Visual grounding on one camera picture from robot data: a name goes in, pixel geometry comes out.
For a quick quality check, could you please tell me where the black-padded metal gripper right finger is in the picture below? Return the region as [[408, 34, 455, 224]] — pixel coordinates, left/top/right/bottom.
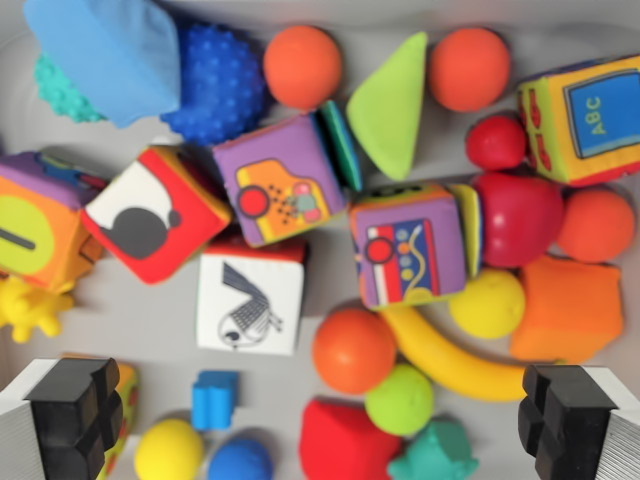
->
[[517, 363, 640, 480]]

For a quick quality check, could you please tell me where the black-padded metal gripper left finger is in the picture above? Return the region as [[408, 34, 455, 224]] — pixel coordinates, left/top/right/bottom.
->
[[0, 355, 125, 480]]

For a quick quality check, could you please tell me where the blue clover-shaped block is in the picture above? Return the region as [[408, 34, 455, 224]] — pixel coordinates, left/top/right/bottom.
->
[[191, 369, 240, 432]]

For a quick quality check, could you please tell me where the grey plastic bin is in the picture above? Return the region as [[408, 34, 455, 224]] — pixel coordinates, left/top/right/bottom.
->
[[0, 0, 640, 480]]

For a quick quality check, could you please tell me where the fabric cube with taxi print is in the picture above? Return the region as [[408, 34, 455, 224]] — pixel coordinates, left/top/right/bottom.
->
[[94, 362, 141, 480]]

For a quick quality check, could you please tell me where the yellow foam ball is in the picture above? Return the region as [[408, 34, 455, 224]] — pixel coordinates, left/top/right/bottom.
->
[[448, 268, 527, 340], [133, 417, 206, 480]]

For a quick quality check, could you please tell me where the orange fabric shape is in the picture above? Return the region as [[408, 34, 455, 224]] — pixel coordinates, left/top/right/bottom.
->
[[508, 254, 626, 365]]

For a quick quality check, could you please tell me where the yellow spiky rubber ball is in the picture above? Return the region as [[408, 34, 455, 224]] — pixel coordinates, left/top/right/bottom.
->
[[0, 275, 76, 344]]

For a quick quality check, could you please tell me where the yellow toy banana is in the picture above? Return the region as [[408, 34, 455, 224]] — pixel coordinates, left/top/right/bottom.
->
[[379, 304, 569, 403]]

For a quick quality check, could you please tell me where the teal rubber animal toy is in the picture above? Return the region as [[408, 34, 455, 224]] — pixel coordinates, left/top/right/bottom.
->
[[387, 419, 480, 480]]

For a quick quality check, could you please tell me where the green foam ball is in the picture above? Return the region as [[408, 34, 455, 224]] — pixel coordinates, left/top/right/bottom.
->
[[364, 363, 435, 437]]

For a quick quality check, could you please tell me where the blue foam ball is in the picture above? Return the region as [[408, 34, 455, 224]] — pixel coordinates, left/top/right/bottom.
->
[[207, 438, 275, 480]]

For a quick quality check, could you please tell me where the orange foam ball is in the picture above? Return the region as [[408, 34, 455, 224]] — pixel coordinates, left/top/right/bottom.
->
[[262, 24, 344, 112], [555, 188, 636, 265], [311, 307, 399, 396], [427, 27, 512, 113]]

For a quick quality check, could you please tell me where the orange cube with green circle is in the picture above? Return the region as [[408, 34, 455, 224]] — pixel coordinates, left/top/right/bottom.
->
[[0, 151, 109, 294]]

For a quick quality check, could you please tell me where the red toy apple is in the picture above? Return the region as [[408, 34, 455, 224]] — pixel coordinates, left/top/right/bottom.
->
[[472, 171, 566, 270]]

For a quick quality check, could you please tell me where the white cube with bird drawing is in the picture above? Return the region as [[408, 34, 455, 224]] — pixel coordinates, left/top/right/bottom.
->
[[195, 235, 309, 357]]

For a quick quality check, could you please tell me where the red fabric shape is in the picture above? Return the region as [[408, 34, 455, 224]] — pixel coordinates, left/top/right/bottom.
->
[[298, 397, 405, 480]]

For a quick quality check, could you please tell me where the red white cube black snail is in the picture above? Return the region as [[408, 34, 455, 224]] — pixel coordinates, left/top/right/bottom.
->
[[80, 144, 235, 286]]

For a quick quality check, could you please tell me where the purple fabric cube radio print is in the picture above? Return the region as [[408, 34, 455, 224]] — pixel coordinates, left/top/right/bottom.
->
[[348, 182, 485, 311]]

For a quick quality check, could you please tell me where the small red ball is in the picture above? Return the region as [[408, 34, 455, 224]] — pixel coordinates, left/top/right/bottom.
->
[[465, 114, 529, 172]]

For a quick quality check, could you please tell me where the fabric cube with ABC book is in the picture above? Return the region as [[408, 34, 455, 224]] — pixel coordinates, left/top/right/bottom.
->
[[516, 53, 640, 189]]

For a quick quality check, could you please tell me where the teal bumpy ball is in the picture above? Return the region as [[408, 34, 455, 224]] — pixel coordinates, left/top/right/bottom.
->
[[32, 52, 109, 124]]

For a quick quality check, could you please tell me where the purple fabric cube shoe print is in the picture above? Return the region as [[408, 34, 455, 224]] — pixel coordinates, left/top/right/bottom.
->
[[211, 99, 365, 250]]

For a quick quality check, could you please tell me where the green fabric triangle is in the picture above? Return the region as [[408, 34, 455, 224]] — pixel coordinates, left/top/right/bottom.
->
[[345, 31, 430, 182]]

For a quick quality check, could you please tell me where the light blue fabric shape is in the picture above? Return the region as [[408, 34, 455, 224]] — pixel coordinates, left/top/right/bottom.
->
[[22, 0, 182, 130]]

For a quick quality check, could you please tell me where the dark blue bumpy ball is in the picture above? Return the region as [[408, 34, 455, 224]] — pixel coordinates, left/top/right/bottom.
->
[[159, 22, 269, 147]]

